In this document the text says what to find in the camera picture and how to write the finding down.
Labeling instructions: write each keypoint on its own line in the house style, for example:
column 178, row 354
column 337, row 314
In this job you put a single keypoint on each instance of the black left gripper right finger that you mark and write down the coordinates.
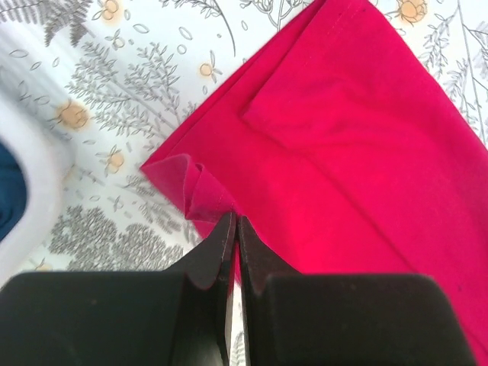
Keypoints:
column 340, row 319

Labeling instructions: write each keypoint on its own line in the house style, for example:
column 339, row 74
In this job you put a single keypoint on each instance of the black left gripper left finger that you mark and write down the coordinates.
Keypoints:
column 178, row 316

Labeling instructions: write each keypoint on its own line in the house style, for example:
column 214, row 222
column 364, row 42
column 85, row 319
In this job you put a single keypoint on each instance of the crimson red t shirt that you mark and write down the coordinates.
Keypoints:
column 346, row 156

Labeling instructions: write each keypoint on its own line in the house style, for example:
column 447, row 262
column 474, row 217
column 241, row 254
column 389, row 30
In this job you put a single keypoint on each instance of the navy blue shirt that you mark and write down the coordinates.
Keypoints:
column 13, row 192

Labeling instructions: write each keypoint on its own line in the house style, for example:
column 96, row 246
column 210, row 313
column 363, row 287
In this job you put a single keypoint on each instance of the white plastic laundry basket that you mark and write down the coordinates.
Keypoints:
column 31, row 92

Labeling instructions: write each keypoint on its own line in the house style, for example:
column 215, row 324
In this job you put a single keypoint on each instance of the floral patterned table mat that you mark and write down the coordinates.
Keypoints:
column 136, row 70

